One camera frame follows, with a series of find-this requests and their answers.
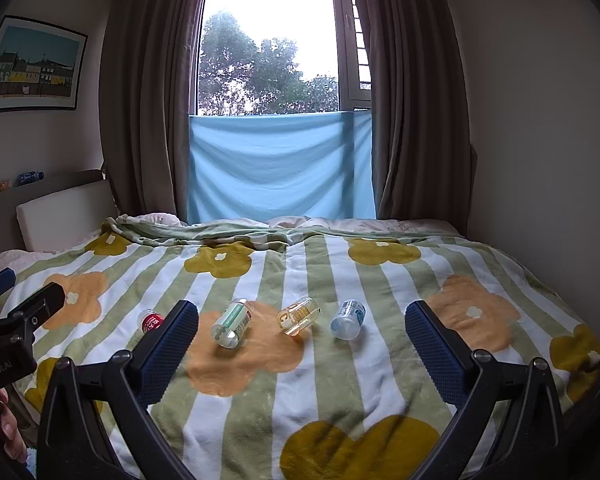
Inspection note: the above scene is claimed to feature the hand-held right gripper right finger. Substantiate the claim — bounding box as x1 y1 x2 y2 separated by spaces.
404 300 566 480

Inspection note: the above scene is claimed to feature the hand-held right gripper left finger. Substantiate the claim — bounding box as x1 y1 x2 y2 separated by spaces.
37 300 201 480

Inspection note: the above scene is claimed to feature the clear cup yellow label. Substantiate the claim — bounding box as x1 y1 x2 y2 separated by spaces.
277 297 320 336

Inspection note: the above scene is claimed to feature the clear cup red label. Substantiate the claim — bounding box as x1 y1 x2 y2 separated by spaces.
137 309 167 335

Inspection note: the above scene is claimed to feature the clear cup green label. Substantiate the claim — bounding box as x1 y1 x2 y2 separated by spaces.
210 298 253 350

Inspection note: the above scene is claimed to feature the clear cup blue label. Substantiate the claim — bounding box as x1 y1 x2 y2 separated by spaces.
330 299 367 341

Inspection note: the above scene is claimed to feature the person's left hand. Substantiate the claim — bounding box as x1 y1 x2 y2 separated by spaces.
0 387 30 466

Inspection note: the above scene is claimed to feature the white headboard cushion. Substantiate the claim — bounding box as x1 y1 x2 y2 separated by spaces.
16 180 118 253

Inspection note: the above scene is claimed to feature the striped flower blanket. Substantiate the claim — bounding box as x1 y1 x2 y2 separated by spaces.
0 215 600 480

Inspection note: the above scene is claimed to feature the light blue cloth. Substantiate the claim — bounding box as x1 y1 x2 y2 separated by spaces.
187 110 377 225

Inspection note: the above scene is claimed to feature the framed town picture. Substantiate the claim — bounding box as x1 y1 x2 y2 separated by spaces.
0 15 89 115

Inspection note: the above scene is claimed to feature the brown curtain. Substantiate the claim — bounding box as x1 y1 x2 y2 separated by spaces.
99 0 208 226
350 0 477 233

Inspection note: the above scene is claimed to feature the window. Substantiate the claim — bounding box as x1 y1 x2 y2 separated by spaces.
197 0 373 116

